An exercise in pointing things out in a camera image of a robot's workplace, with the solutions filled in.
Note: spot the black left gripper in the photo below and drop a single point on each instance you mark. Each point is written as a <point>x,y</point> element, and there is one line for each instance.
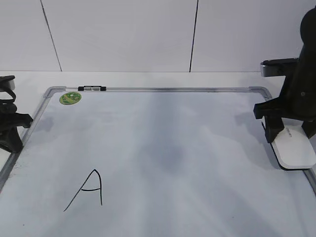
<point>9,121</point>

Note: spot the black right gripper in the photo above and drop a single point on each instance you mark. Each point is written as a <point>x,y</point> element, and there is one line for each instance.
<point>297,99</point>

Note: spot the white whiteboard eraser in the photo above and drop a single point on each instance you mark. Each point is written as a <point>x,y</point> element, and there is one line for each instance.
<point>292,148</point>

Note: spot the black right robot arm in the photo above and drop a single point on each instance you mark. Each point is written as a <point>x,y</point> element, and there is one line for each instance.
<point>308,33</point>

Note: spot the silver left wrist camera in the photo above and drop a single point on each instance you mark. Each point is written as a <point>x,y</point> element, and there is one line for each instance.
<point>7,82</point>

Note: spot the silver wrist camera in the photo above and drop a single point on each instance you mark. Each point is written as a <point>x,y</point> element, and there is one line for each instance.
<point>278,67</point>
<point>7,82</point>

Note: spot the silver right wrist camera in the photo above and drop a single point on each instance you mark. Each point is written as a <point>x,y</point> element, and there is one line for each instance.
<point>278,67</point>

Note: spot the white whiteboard with grey frame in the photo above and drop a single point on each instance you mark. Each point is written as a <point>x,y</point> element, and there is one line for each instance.
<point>138,162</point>

